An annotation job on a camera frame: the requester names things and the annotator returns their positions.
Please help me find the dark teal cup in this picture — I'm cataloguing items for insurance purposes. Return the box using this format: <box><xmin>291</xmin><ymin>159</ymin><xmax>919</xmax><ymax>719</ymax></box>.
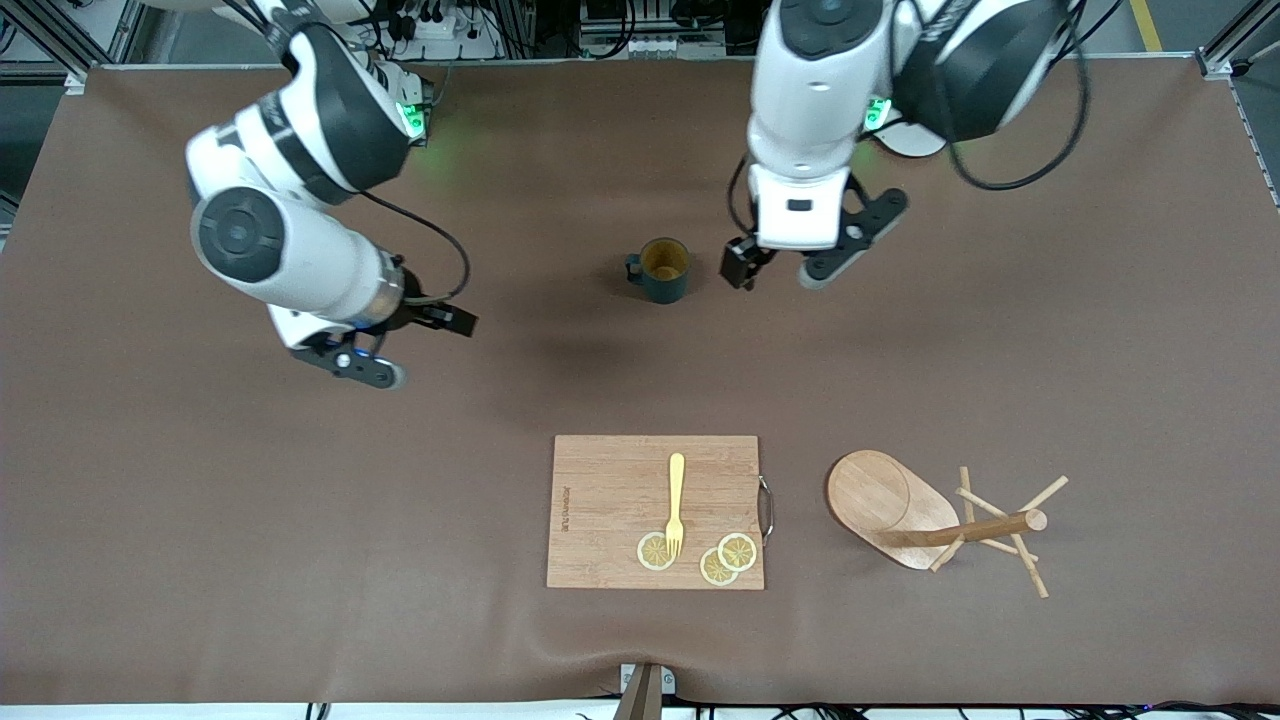
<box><xmin>625</xmin><ymin>237</ymin><xmax>691</xmax><ymax>305</ymax></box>

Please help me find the wooden mug tree rack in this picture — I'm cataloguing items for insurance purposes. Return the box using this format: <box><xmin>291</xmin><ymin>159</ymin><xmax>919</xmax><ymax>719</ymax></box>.
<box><xmin>826</xmin><ymin>449</ymin><xmax>1069</xmax><ymax>600</ymax></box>

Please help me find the white electronics box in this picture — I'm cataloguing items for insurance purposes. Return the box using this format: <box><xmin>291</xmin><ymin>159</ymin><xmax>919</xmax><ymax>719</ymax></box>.
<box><xmin>578</xmin><ymin>0</ymin><xmax>731</xmax><ymax>59</ymax></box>

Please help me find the yellow fork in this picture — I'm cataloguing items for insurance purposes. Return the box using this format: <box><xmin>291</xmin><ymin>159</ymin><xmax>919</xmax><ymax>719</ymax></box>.
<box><xmin>664</xmin><ymin>453</ymin><xmax>687</xmax><ymax>559</ymax></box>

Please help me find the wooden cutting board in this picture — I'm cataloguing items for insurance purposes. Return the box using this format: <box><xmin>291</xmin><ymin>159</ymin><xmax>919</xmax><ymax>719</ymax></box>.
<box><xmin>546</xmin><ymin>434</ymin><xmax>776</xmax><ymax>591</ymax></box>

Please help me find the brown table mat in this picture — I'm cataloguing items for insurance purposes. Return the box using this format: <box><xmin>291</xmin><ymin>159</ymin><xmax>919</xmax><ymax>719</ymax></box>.
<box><xmin>0</xmin><ymin>55</ymin><xmax>1280</xmax><ymax>707</ymax></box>

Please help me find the white power strip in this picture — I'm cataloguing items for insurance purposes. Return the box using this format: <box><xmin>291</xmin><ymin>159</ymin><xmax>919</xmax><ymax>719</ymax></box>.
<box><xmin>385</xmin><ymin>0</ymin><xmax>501</xmax><ymax>61</ymax></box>

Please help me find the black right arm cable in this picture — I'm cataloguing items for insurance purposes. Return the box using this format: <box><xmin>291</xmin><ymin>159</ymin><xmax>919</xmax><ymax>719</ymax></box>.
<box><xmin>355</xmin><ymin>188</ymin><xmax>472</xmax><ymax>306</ymax></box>

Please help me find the aluminium frame rail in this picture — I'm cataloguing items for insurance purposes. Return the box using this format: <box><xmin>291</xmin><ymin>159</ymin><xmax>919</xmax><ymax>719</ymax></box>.
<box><xmin>1198</xmin><ymin>0</ymin><xmax>1280</xmax><ymax>79</ymax></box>
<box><xmin>0</xmin><ymin>0</ymin><xmax>151</xmax><ymax>93</ymax></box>

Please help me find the metal table edge bracket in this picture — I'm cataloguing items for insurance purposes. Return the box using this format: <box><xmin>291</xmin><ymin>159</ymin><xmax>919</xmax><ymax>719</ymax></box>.
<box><xmin>615</xmin><ymin>662</ymin><xmax>677</xmax><ymax>720</ymax></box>

